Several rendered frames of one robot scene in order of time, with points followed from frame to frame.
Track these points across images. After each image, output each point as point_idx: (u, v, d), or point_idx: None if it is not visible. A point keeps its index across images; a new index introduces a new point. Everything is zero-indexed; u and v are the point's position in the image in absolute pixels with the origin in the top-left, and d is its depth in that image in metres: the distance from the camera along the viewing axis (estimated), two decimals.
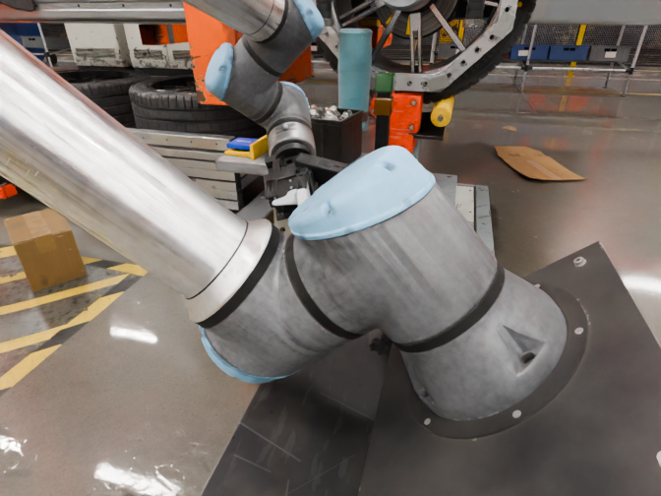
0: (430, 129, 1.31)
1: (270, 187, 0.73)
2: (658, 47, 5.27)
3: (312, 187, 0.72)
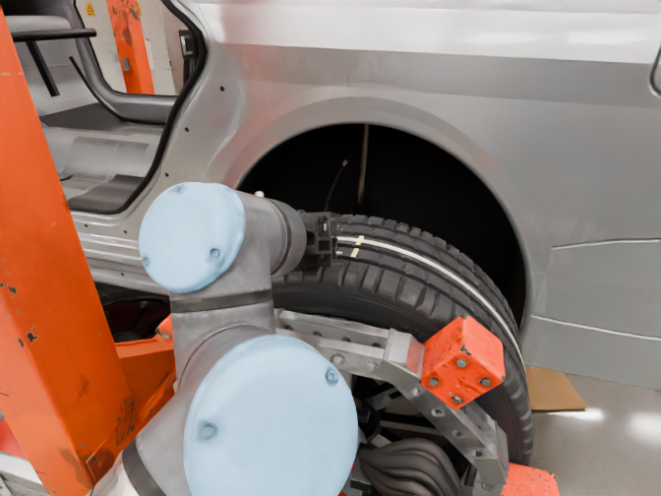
0: None
1: None
2: None
3: None
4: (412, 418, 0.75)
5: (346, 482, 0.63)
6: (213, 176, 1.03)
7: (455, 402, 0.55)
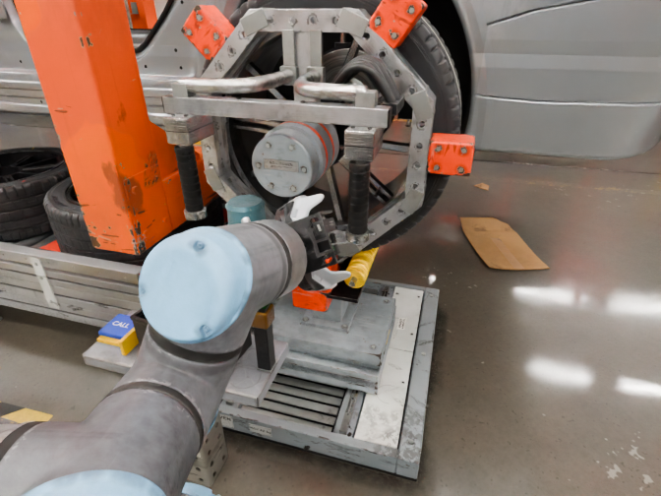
0: None
1: None
2: None
3: None
4: None
5: (320, 131, 0.87)
6: None
7: (393, 38, 0.79)
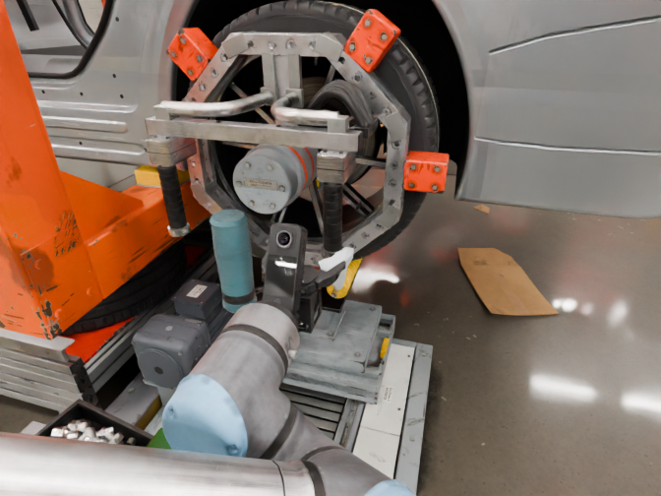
0: None
1: None
2: None
3: (310, 270, 0.59)
4: None
5: (299, 150, 0.90)
6: (160, 10, 1.03)
7: (368, 63, 0.82)
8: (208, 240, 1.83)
